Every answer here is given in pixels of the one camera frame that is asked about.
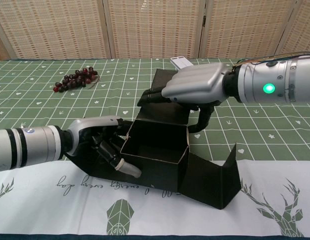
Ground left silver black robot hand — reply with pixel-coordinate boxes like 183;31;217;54
66;115;142;179

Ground thin right wrist wires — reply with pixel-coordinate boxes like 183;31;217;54
232;51;310;70

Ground bamboo folding screen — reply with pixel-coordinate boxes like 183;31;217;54
0;0;310;61

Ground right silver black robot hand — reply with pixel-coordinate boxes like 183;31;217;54
141;62;232;134

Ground black paper box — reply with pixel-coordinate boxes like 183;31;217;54
69;68;242;210

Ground green grid tablecloth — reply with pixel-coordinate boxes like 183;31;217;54
0;57;310;237

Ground dark red grape bunch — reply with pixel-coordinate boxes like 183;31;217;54
52;66;101;94

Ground white folding stand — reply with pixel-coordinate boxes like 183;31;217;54
169;56;195;71

